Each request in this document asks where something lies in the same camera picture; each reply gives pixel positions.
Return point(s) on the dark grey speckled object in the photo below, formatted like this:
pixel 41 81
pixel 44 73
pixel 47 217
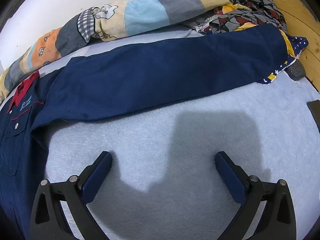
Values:
pixel 296 71

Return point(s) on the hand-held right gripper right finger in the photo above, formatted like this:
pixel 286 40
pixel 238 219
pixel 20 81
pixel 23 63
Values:
pixel 228 177

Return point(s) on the navy star-print cloth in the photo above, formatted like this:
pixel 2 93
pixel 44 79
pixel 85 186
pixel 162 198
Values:
pixel 300 42

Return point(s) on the rolled patchwork blanket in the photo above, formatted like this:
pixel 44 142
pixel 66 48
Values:
pixel 145 12

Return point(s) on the dark floral cloth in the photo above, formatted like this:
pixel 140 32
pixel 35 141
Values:
pixel 240 17

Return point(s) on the light blue bed blanket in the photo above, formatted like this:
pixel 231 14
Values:
pixel 175 155

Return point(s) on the black smartphone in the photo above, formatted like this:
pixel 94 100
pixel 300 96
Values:
pixel 315 111

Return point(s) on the wooden headboard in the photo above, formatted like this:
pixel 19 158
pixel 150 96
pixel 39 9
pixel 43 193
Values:
pixel 300 12

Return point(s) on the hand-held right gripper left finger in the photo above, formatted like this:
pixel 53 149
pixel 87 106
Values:
pixel 97 177

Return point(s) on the navy blue shirt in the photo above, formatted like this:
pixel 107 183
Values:
pixel 150 75

